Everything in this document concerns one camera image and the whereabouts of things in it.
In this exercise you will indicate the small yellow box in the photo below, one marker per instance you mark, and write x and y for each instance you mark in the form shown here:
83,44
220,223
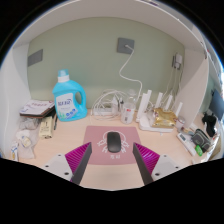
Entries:
46,127

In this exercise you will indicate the gold foil bag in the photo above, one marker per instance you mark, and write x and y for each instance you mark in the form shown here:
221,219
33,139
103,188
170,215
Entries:
164,117

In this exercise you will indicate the clear plastic bags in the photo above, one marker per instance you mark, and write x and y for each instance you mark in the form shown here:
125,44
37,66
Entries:
28,140

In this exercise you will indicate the black pouch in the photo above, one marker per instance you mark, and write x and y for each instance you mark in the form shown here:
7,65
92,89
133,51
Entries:
201,140

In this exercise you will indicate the grey wall socket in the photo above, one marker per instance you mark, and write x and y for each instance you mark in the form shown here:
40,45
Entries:
124,45

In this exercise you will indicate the small white jar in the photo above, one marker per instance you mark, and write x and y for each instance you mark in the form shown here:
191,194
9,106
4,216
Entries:
180,124

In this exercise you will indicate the stack of books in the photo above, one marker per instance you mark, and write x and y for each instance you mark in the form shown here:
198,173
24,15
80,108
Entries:
36,108

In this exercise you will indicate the white sachet with yellow print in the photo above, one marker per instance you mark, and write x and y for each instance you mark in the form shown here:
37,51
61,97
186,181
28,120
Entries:
14,151

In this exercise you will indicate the black monitor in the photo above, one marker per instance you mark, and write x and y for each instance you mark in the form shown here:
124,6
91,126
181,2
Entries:
217,105

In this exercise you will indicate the white router with antennas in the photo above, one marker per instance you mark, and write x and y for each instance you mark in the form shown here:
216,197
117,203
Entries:
146,125

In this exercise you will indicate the black bag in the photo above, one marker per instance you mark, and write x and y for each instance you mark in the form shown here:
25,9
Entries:
210,122

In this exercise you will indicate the white remote control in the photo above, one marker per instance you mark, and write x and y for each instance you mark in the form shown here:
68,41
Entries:
186,144

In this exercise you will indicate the black computer mouse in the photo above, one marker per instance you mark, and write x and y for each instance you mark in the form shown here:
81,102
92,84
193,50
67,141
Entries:
114,142

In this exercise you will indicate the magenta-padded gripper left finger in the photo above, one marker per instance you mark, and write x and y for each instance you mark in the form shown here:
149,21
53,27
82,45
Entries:
55,165

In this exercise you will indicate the pink mouse pad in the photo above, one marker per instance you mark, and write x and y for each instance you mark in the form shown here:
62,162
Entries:
96,136

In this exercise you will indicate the white wall charger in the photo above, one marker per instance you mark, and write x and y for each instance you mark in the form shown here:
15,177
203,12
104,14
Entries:
178,60

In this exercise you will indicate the clear plastic bottle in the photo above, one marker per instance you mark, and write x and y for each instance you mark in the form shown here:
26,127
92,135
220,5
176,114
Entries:
128,113

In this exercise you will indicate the blue detergent bottle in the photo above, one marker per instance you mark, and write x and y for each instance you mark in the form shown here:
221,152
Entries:
66,105

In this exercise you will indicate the grey blank wall plate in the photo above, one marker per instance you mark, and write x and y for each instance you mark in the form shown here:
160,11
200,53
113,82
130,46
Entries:
35,57

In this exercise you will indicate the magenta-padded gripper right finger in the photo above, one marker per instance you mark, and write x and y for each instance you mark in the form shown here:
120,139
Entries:
165,165

